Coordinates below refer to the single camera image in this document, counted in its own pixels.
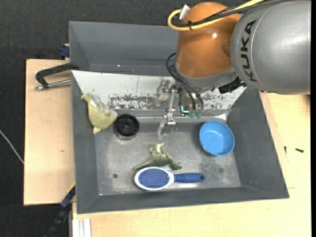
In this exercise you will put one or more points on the green toy dinosaur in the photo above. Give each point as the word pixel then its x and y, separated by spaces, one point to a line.
pixel 160 158

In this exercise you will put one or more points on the yellow-green plush toy animal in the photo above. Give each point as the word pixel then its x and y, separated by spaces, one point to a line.
pixel 98 115

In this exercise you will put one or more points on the pale wood flat board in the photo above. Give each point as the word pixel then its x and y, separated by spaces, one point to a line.
pixel 48 132

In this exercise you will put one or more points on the blue and white hairbrush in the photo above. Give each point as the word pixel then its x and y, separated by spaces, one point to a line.
pixel 153 178

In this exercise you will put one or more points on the grey metal bin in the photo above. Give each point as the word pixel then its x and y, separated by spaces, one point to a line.
pixel 128 154

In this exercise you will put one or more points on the blue bowl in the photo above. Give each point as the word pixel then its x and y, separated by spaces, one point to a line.
pixel 216 138

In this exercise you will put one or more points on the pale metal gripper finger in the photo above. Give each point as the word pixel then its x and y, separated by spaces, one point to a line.
pixel 163 128
pixel 171 120

